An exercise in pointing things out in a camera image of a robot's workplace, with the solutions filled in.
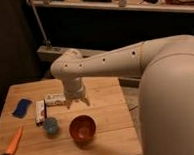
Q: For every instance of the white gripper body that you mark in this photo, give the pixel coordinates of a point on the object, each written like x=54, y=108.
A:
x=74, y=89

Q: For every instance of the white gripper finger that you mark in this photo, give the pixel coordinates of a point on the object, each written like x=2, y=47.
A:
x=68, y=103
x=86, y=101

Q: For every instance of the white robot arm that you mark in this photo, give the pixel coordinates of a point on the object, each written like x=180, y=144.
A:
x=166, y=90

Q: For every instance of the brown ceramic bowl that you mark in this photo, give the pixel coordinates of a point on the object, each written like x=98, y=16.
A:
x=82, y=128

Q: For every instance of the white rectangular packet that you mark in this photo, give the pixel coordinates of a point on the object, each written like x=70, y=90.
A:
x=55, y=99

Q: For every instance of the blue glass cup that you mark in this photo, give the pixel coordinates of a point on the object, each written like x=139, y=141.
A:
x=50, y=125

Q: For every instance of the white toothpaste box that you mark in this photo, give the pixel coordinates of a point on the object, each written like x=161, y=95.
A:
x=40, y=112

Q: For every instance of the blue sponge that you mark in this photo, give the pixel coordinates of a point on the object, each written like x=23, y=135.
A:
x=21, y=108

